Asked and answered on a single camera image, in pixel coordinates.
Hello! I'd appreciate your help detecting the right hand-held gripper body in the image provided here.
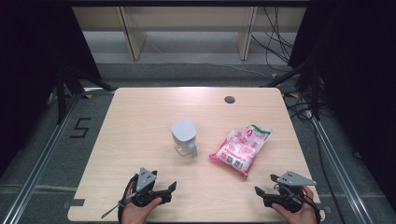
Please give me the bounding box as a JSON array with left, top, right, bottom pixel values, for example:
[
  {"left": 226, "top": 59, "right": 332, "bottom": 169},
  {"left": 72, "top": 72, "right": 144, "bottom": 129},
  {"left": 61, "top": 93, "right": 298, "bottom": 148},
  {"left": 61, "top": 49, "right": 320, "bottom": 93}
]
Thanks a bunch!
[{"left": 262, "top": 170, "right": 318, "bottom": 214}]

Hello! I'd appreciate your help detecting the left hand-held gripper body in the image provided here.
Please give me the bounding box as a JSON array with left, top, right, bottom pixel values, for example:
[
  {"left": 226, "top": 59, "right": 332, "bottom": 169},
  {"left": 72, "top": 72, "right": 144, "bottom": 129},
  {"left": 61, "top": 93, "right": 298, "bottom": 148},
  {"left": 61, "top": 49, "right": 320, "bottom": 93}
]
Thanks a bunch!
[{"left": 132, "top": 167, "right": 173, "bottom": 208}]

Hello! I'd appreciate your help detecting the pink and white plastic bag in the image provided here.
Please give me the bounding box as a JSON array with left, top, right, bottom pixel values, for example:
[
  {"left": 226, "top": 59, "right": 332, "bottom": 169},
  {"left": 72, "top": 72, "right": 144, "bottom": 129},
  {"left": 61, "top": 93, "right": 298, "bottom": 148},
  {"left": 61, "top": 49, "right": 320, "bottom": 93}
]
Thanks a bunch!
[{"left": 208, "top": 124, "right": 274, "bottom": 179}]

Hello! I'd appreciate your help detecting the clear jar with white lid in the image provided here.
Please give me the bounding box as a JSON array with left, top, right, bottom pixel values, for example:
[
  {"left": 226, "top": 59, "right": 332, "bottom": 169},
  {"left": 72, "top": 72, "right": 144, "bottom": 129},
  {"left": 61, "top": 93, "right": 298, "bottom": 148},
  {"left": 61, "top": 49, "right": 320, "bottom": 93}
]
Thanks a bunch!
[{"left": 170, "top": 119, "right": 199, "bottom": 159}]

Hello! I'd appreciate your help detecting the person's left hand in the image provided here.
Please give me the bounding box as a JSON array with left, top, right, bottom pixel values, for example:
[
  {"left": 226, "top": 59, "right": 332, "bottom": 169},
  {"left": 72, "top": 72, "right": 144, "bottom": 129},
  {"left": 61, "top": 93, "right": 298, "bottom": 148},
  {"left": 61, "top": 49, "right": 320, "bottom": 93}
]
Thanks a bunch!
[{"left": 120, "top": 183, "right": 163, "bottom": 224}]

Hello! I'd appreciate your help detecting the person's right hand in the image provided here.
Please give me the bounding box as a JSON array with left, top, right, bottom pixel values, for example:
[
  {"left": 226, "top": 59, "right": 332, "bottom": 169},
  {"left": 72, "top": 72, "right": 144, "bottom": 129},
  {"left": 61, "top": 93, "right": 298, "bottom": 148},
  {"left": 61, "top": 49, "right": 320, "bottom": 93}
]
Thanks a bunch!
[{"left": 271, "top": 186, "right": 318, "bottom": 224}]

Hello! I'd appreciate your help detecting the power strip with plugs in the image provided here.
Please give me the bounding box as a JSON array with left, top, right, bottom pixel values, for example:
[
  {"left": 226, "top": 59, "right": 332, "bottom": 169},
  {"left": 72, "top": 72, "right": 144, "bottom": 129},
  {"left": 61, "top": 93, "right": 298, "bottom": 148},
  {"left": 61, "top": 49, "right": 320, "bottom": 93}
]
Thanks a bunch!
[{"left": 298, "top": 105, "right": 314, "bottom": 119}]

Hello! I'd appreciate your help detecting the black metal stand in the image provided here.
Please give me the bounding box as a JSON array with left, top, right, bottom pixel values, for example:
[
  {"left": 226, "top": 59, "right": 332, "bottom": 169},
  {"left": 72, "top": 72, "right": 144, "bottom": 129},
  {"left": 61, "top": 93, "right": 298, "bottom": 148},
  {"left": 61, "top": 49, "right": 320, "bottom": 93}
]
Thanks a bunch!
[
  {"left": 261, "top": 61, "right": 322, "bottom": 119},
  {"left": 55, "top": 64, "right": 115, "bottom": 125}
]

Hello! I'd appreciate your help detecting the black curtain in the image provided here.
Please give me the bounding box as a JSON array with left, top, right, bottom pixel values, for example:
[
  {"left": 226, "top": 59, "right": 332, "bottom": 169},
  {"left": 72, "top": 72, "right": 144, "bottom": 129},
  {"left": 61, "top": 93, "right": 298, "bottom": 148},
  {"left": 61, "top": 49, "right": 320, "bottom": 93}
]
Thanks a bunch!
[
  {"left": 0, "top": 0, "right": 103, "bottom": 176},
  {"left": 289, "top": 0, "right": 396, "bottom": 214}
]

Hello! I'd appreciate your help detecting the light wooden shelf unit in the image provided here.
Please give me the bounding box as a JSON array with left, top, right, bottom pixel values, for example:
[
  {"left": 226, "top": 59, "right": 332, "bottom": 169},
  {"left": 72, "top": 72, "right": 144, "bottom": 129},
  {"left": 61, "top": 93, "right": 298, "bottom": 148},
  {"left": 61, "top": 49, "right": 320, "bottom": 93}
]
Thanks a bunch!
[{"left": 72, "top": 6, "right": 307, "bottom": 62}]

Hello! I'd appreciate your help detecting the black floor cable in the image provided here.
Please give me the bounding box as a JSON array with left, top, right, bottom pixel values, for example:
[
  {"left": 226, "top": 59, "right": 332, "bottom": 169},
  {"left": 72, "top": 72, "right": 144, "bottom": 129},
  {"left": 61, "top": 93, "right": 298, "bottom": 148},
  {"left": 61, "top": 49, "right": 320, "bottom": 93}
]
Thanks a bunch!
[{"left": 312, "top": 120, "right": 347, "bottom": 224}]

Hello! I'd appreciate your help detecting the right hand-held gripper black cable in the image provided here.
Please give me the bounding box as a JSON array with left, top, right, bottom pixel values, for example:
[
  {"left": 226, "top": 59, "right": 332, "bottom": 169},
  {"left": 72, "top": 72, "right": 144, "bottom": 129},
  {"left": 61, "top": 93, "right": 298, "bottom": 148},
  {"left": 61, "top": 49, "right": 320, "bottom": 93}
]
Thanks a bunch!
[{"left": 297, "top": 190, "right": 322, "bottom": 224}]

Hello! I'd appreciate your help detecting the black wrist strap loop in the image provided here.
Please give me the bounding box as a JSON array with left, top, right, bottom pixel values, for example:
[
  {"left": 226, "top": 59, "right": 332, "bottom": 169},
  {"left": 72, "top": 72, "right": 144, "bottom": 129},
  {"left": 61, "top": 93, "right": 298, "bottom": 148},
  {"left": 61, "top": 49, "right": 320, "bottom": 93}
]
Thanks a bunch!
[{"left": 101, "top": 201, "right": 126, "bottom": 219}]

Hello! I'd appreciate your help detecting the silver floor rail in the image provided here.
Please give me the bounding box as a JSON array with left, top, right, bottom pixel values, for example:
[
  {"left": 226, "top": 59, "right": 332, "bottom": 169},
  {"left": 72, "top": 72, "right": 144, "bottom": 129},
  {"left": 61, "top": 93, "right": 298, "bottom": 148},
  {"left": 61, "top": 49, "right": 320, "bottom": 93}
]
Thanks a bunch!
[
  {"left": 1, "top": 92, "right": 82, "bottom": 224},
  {"left": 310, "top": 116, "right": 375, "bottom": 224}
]

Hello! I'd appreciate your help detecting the white floor cable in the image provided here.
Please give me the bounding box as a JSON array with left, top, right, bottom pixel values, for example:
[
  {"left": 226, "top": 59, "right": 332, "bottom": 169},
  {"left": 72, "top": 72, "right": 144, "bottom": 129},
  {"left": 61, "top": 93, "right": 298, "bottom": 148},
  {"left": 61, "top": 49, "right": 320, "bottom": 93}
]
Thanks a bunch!
[{"left": 146, "top": 38, "right": 273, "bottom": 79}]

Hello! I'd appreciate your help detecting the bundle of black cables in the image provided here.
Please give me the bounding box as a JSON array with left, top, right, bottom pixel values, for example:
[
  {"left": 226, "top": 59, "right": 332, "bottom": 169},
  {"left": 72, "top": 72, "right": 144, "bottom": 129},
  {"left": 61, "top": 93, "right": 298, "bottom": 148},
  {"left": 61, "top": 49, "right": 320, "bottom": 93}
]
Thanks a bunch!
[{"left": 250, "top": 7, "right": 296, "bottom": 73}]

